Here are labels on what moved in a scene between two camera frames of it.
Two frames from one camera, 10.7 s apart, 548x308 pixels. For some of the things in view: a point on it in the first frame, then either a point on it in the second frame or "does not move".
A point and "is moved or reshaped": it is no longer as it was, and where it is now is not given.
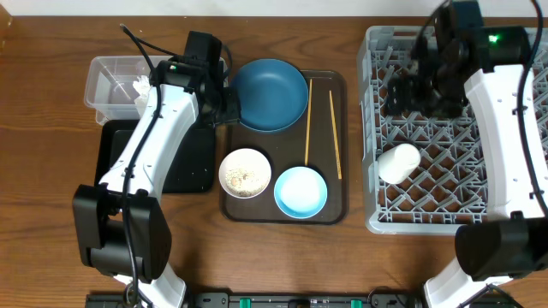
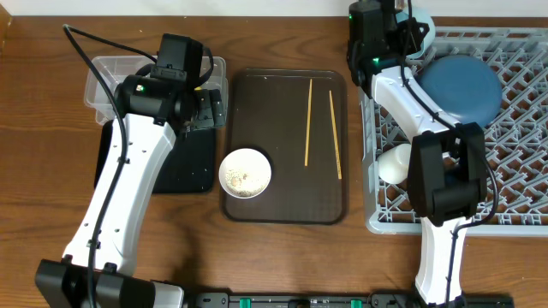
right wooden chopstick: x=335 y=135 does not move
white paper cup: x=398 y=162 does not move
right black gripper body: x=431 y=97 → x=406 y=44
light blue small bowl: x=300 y=192 → x=421 y=16
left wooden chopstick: x=308 y=121 does not move
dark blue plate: x=273 y=94 is moved or reshaped
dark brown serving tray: x=319 y=140 does not move
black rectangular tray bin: x=192 y=168 does not move
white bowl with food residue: x=245 y=173 does not move
